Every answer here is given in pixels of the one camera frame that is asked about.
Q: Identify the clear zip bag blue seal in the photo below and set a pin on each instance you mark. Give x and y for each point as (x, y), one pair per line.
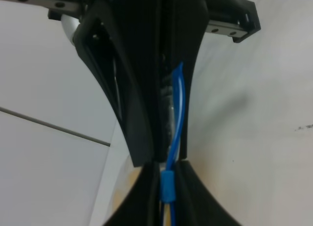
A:
(178, 112)

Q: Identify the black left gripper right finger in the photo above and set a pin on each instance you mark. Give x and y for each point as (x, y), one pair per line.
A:
(195, 206)

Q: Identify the blue zipper slider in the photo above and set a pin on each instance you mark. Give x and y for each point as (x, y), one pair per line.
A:
(167, 186)

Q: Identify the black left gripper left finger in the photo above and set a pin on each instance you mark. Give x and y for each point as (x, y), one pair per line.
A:
(141, 205)

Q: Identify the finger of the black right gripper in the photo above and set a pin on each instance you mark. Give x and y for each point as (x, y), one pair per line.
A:
(118, 42)

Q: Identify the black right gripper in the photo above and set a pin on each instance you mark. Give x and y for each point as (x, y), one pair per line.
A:
(183, 23)

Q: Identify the silver camera on right gripper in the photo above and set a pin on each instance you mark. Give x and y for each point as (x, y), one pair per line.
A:
(69, 25)

